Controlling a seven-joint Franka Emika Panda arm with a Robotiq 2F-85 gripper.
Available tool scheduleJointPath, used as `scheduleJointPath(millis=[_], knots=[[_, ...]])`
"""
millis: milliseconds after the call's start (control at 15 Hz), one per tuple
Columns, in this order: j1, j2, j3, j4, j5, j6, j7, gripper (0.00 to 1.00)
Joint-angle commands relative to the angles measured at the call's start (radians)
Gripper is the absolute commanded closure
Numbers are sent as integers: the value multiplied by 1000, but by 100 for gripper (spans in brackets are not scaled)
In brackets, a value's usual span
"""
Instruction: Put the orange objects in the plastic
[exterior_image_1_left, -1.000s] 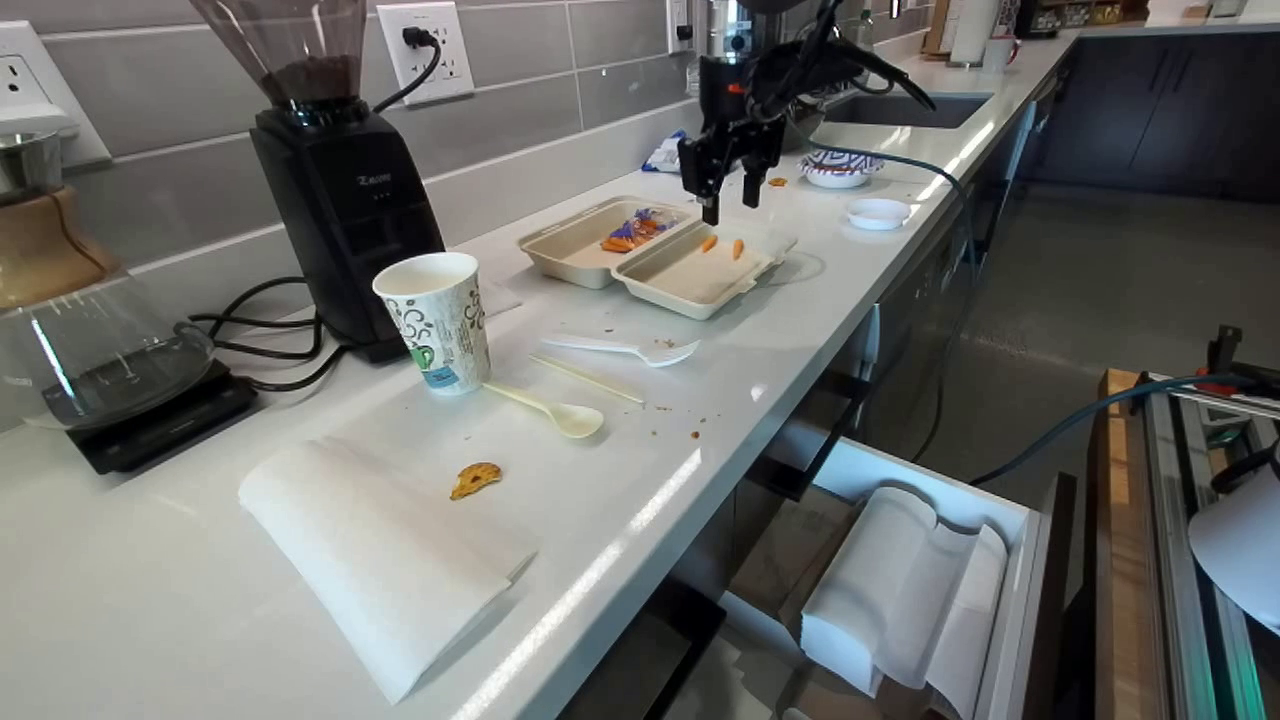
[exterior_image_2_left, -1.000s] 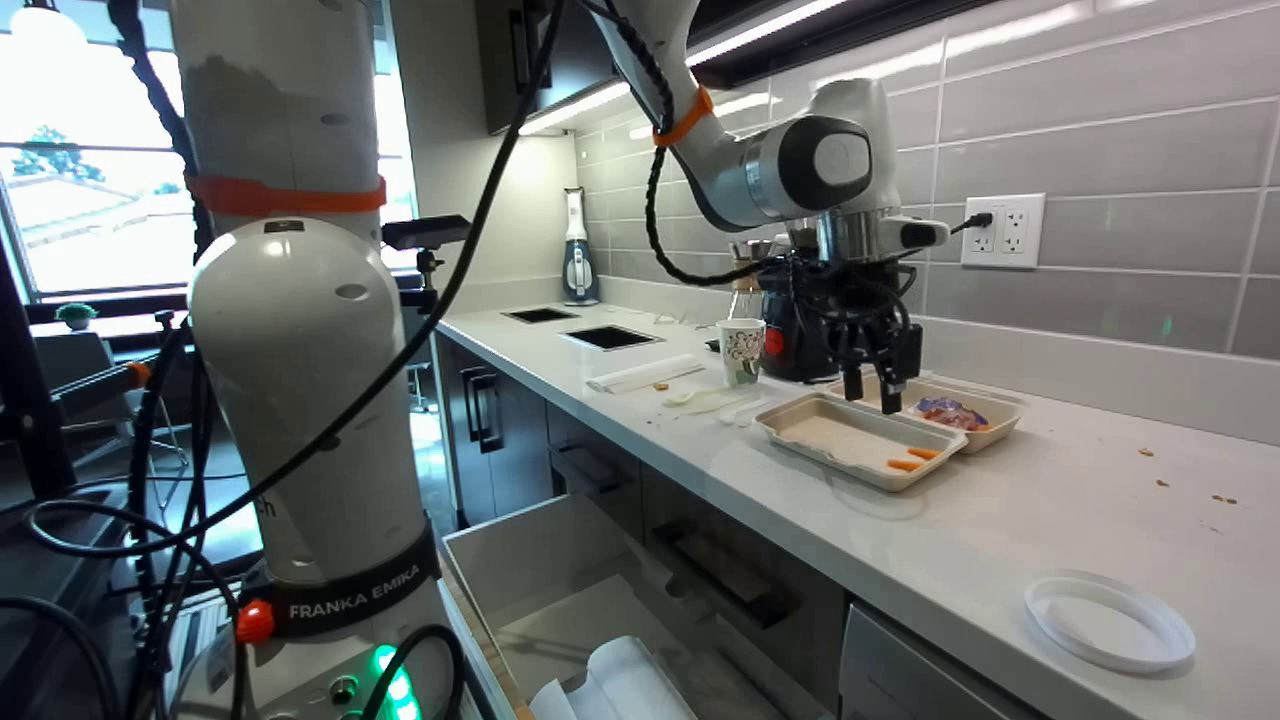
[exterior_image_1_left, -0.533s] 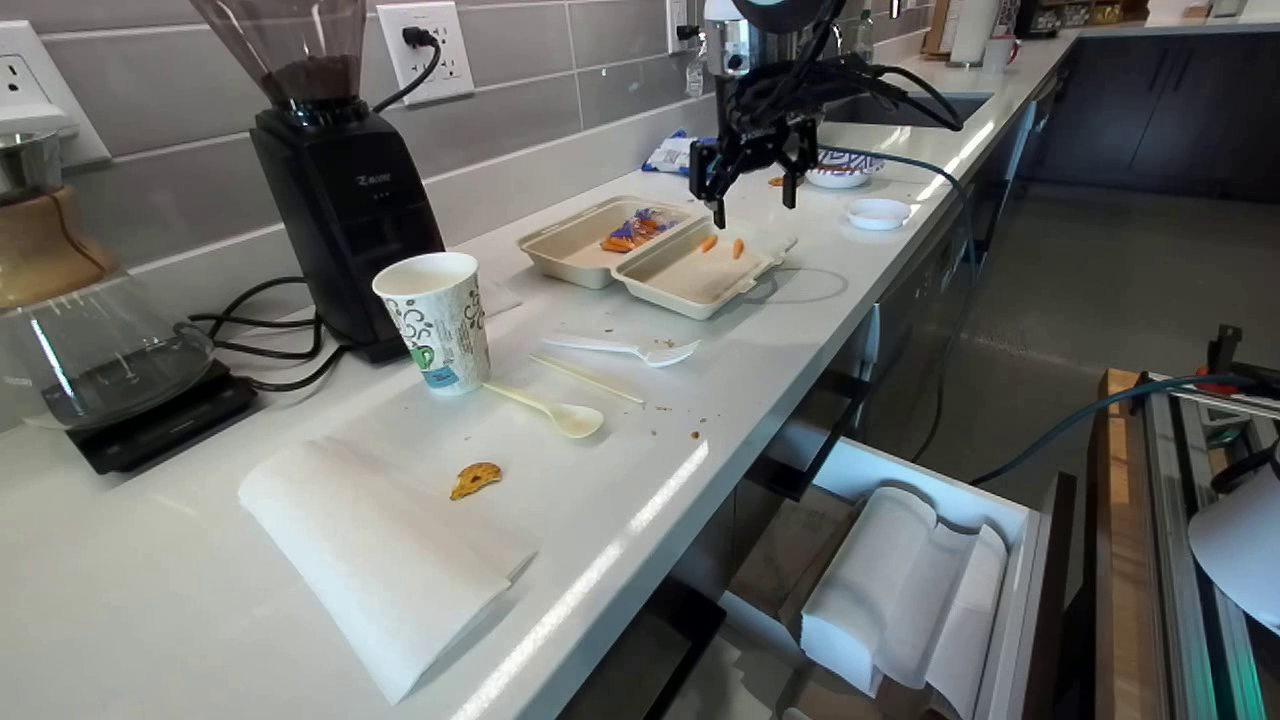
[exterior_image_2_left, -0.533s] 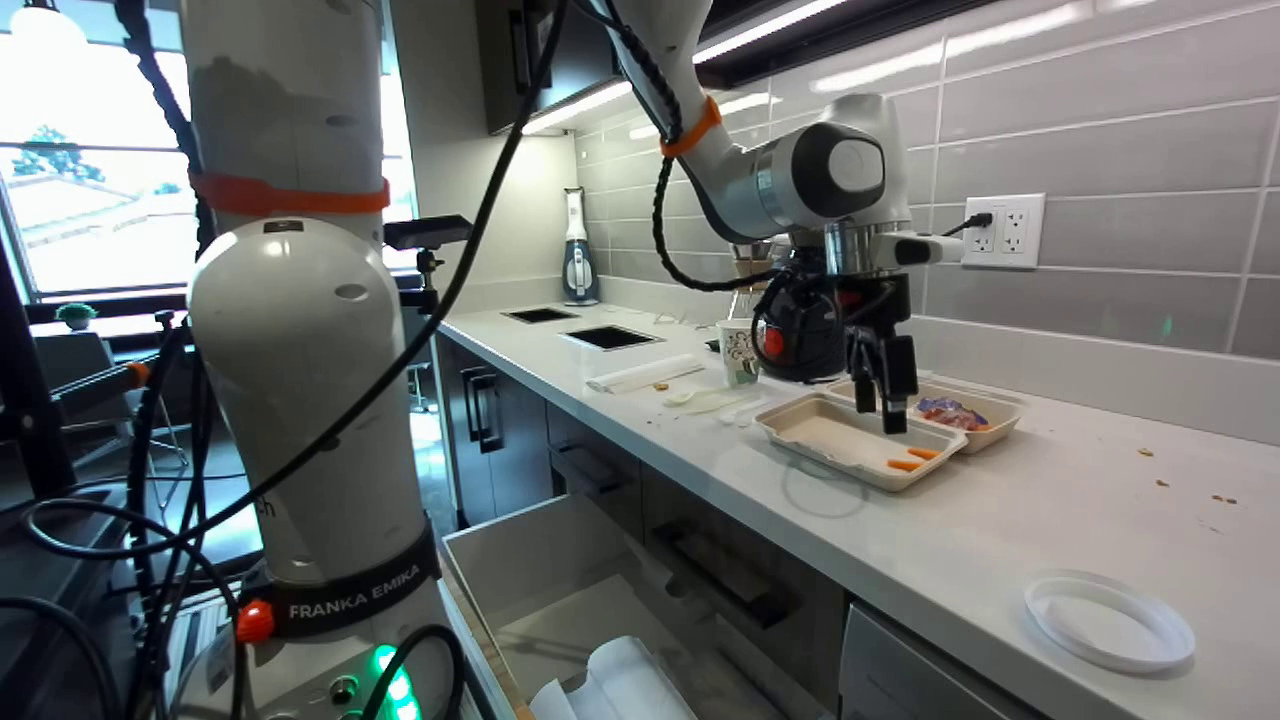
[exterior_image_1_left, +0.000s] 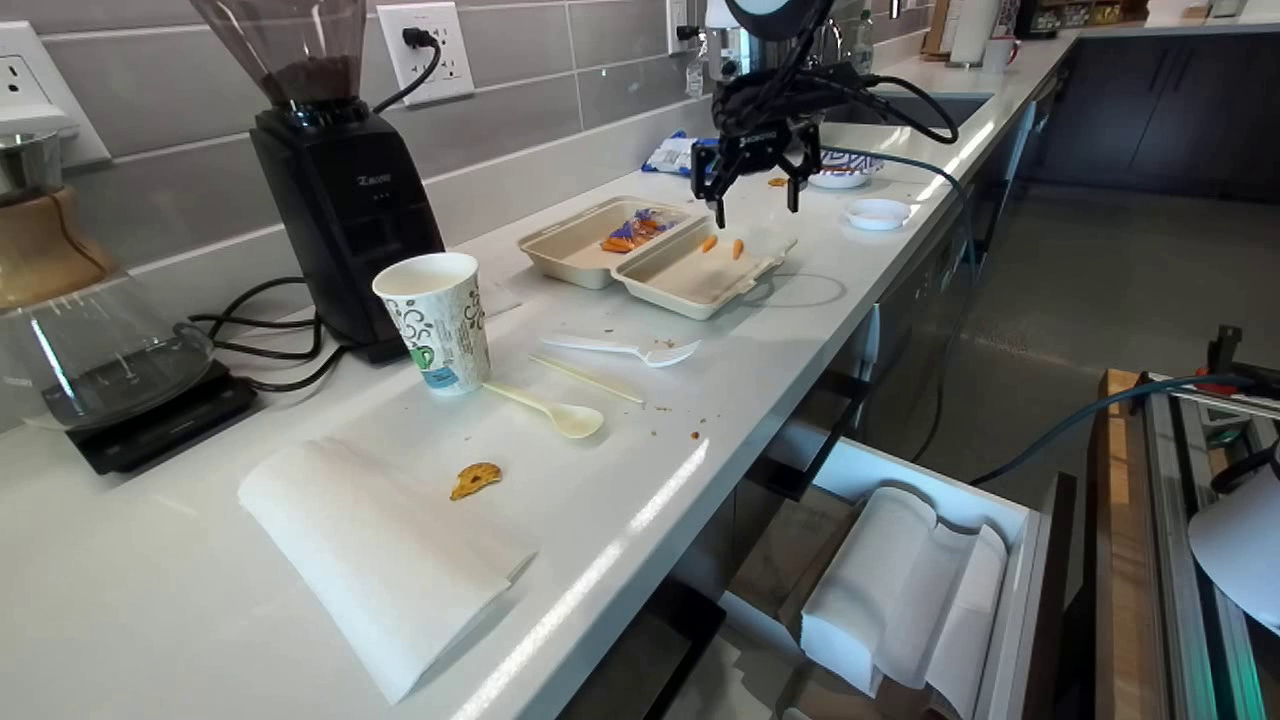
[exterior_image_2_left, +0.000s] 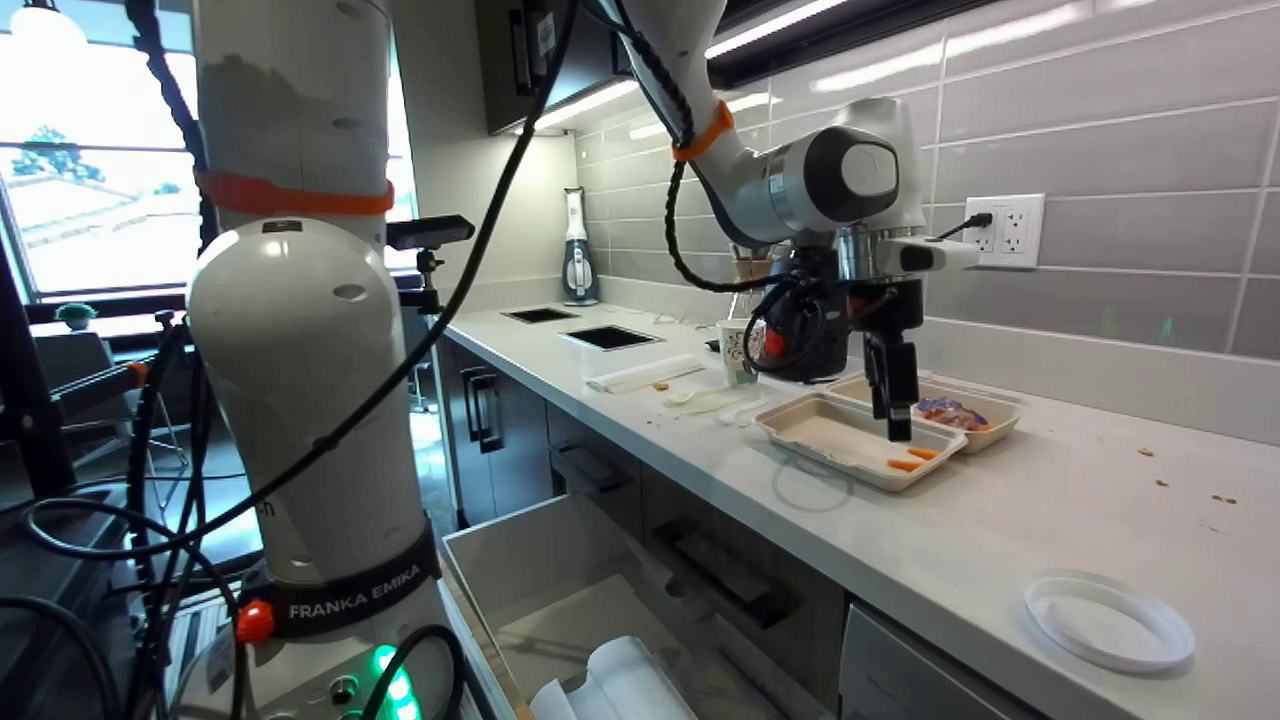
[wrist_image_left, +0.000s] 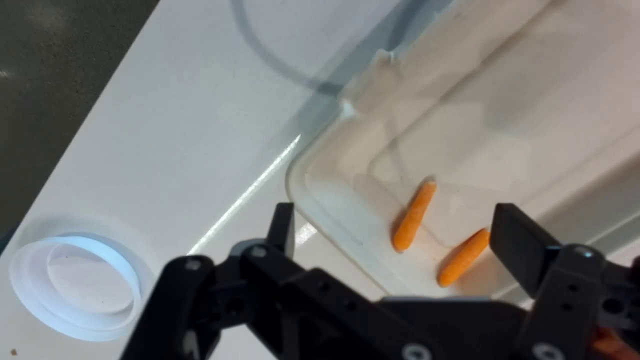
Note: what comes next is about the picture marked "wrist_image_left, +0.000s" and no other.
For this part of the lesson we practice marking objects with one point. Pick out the beige clamshell food container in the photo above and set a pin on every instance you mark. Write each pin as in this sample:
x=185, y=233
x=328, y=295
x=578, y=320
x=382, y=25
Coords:
x=506, y=121

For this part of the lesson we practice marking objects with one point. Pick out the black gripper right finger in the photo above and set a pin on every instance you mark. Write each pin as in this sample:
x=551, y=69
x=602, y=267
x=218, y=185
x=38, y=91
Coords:
x=573, y=301

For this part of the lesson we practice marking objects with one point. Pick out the orange baby carrot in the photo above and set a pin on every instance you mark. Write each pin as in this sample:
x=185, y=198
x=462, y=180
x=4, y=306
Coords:
x=413, y=212
x=462, y=259

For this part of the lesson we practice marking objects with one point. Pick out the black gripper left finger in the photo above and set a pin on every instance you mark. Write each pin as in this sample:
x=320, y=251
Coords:
x=267, y=312

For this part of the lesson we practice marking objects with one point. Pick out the white round plastic lid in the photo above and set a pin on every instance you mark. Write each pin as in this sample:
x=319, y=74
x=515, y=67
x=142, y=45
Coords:
x=33, y=292

